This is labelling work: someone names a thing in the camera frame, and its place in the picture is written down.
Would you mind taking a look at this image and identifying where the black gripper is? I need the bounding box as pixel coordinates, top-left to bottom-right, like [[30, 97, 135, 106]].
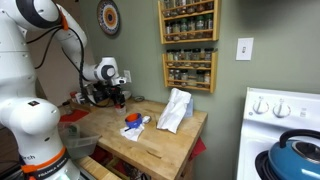
[[110, 85, 126, 108]]

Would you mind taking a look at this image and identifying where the wooden tray box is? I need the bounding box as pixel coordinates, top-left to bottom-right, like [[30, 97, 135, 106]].
[[68, 99, 113, 113]]

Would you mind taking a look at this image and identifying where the orange plastic cup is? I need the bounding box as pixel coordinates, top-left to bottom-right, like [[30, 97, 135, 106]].
[[126, 112, 142, 124]]

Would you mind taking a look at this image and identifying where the blue plastic bowl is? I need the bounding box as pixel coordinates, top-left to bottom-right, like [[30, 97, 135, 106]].
[[124, 113, 143, 130]]

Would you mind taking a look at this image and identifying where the blue and white towel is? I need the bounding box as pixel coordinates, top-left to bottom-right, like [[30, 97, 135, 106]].
[[119, 123, 146, 142]]

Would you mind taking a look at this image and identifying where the white plastic bottle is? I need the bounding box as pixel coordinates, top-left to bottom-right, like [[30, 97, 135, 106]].
[[75, 92, 84, 105]]

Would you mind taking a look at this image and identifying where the red capped bottle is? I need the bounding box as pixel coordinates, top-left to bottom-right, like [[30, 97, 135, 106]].
[[69, 91, 78, 104]]

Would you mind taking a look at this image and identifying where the red silicone mat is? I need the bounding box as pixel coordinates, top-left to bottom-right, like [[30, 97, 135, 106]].
[[59, 109, 90, 124]]

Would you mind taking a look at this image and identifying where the small glass jar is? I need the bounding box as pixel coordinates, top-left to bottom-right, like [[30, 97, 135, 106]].
[[62, 100, 73, 116]]

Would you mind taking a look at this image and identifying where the white crumpled cloth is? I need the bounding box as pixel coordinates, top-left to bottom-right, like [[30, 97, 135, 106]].
[[156, 87, 193, 134]]

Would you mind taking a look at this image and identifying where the clear plastic storage bin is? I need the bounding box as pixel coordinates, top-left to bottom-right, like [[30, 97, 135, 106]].
[[58, 121, 101, 160]]

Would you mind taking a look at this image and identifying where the light wooden bench board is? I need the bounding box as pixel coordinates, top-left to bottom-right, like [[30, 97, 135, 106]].
[[75, 155, 121, 180]]

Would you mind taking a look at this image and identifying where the red hanging cloth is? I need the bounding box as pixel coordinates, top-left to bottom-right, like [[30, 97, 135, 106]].
[[188, 137, 207, 163]]

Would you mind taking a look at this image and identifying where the wooden spice rack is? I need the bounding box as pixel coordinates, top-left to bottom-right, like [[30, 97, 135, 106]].
[[157, 0, 221, 45], [162, 49, 218, 94]]

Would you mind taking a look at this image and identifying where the white kitchen stove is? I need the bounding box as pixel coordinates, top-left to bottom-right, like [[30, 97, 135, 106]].
[[236, 87, 320, 180]]

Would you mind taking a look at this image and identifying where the white stove knob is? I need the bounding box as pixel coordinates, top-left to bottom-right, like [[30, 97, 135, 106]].
[[252, 96, 270, 115], [272, 98, 292, 119]]

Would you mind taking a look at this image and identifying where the black stove burner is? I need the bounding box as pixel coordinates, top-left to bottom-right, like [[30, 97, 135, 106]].
[[254, 150, 278, 180]]

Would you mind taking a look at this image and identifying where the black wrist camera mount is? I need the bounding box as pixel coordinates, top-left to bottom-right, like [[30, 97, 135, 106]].
[[93, 85, 109, 103]]

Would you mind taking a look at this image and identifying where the white wall outlet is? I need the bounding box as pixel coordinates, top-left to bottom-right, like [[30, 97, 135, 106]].
[[123, 69, 132, 84]]

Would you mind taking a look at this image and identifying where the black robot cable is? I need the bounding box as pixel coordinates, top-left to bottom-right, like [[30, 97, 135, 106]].
[[26, 25, 114, 108]]

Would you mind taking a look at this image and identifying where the decorative patterned wall plate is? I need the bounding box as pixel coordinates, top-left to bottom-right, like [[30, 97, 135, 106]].
[[96, 0, 121, 36]]

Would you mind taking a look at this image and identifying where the white light switch plate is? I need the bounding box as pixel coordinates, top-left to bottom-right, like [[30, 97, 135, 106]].
[[235, 37, 254, 62]]

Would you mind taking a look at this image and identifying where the blue pot black handle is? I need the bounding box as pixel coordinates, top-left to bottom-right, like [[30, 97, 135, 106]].
[[268, 129, 320, 180]]

